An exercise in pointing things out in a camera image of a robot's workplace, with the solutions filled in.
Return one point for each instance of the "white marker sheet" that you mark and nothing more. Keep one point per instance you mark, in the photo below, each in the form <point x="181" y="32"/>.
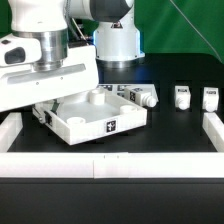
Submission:
<point x="119" y="88"/>

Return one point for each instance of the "green backdrop curtain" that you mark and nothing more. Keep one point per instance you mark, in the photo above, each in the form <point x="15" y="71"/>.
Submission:
<point x="129" y="28"/>

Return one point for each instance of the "white square table top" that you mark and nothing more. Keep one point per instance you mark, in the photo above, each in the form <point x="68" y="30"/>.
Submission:
<point x="91" y="115"/>

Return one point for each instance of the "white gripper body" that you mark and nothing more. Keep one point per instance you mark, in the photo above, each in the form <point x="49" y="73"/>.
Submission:
<point x="21" y="85"/>

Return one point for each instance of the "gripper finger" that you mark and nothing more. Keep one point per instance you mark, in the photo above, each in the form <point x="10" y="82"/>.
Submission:
<point x="55" y="106"/>
<point x="46" y="119"/>

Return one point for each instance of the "white U-shaped fence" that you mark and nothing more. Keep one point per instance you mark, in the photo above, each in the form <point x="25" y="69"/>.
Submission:
<point x="101" y="165"/>

